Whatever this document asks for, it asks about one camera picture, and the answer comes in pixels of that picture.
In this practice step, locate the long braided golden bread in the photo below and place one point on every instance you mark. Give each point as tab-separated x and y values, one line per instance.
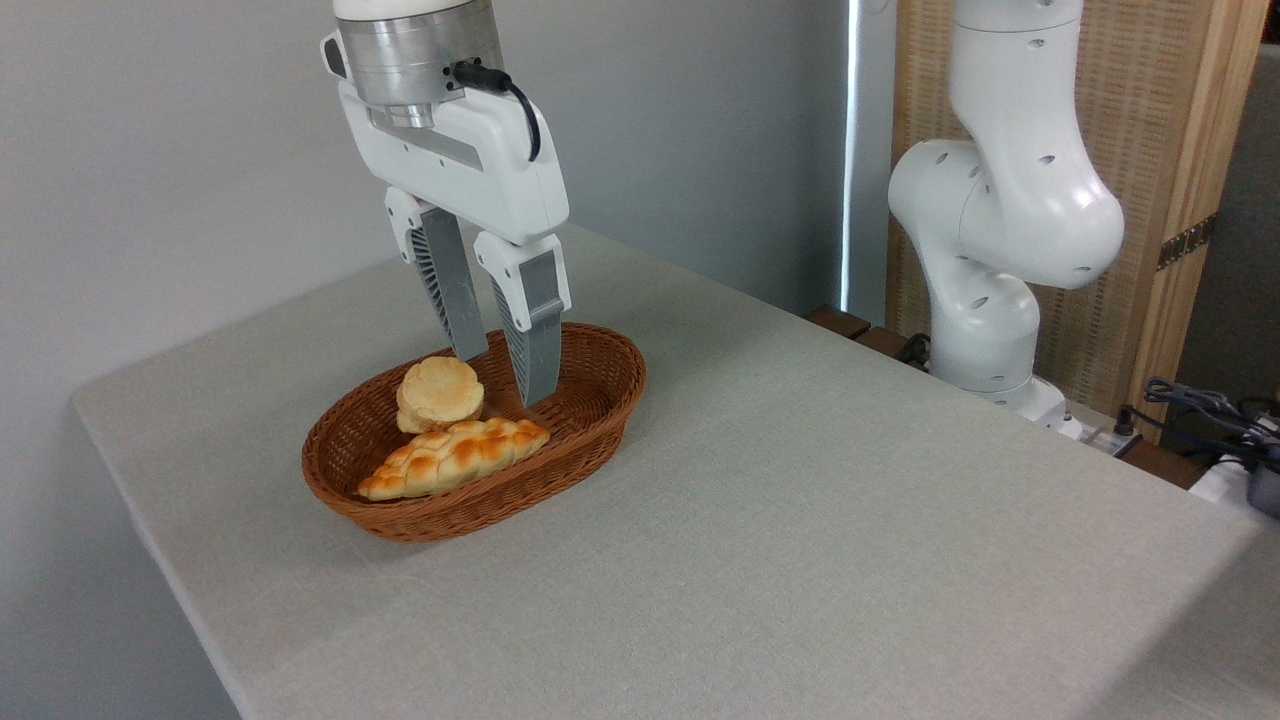
450	455

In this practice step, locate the round pale bread bun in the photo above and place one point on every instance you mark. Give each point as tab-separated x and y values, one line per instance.
440	392

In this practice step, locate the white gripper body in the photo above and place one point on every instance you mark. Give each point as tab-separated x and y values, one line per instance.
470	170

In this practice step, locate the white box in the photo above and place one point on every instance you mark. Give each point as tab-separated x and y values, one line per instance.
1215	485

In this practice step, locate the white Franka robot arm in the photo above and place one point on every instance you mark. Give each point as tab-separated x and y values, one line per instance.
1010	200

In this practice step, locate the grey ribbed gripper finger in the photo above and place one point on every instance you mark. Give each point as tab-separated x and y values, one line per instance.
535	330
450	290

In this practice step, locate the brown oval wicker basket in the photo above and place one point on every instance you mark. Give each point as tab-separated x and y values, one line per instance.
590	420

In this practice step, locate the metal screen hinge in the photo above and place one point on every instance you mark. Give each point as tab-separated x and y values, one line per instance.
1187	241

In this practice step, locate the black power plug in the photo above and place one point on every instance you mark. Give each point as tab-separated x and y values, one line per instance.
1125	420

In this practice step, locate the grey container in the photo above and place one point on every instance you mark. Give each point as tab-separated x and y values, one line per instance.
1266	492

